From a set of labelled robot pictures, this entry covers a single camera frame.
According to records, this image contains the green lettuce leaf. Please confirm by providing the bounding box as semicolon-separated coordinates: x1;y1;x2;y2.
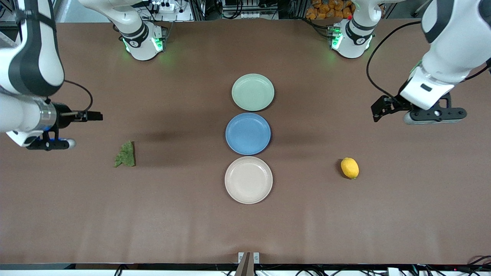
114;141;136;168

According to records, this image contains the yellow lemon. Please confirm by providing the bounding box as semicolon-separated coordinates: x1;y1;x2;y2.
341;157;360;179

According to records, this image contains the orange snack bags pile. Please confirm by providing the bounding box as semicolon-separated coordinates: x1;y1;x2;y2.
306;0;355;20

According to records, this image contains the light green round plate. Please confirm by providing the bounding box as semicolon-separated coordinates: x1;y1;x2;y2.
231;74;275;112

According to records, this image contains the white power strip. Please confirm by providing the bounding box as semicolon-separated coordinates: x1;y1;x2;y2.
152;0;177;14

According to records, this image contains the blue round plate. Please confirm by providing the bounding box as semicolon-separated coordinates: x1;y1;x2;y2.
225;113;271;156

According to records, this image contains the beige pink round plate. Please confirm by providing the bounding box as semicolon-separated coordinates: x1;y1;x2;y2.
224;156;273;204

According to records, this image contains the black equipment rack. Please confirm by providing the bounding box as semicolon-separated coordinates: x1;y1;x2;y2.
192;0;307;20

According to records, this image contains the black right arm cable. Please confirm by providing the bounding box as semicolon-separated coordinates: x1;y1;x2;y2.
63;80;94;112

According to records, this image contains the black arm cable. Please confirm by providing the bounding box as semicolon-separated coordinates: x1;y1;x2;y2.
63;80;94;112
366;21;422;101

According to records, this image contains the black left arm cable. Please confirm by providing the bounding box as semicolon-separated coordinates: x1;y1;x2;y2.
366;21;422;101

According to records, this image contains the black floor cable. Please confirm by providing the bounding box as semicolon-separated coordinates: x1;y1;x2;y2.
468;255;491;269

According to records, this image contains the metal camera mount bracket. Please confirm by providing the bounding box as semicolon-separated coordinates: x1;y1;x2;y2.
235;252;260;276

